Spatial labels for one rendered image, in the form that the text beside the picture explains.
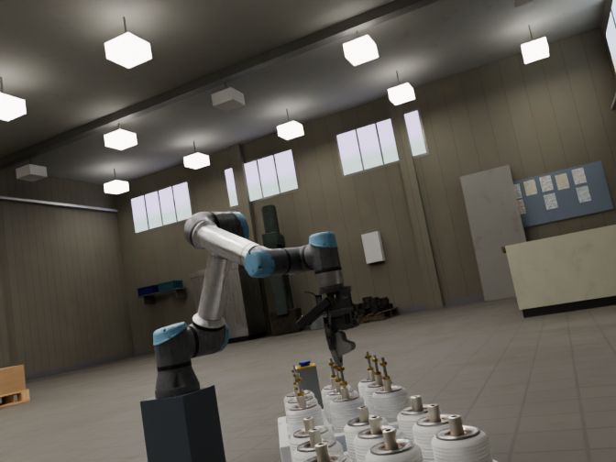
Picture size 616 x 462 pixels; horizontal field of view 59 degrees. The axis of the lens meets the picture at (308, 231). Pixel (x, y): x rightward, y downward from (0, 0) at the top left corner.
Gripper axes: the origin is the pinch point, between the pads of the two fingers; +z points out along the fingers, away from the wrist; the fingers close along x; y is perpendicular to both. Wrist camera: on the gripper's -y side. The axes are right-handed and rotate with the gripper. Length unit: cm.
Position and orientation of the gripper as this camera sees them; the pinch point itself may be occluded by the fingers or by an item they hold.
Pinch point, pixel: (336, 361)
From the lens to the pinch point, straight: 152.6
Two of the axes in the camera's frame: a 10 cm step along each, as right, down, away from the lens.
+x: 3.1, 0.8, 9.5
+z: 1.7, 9.8, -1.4
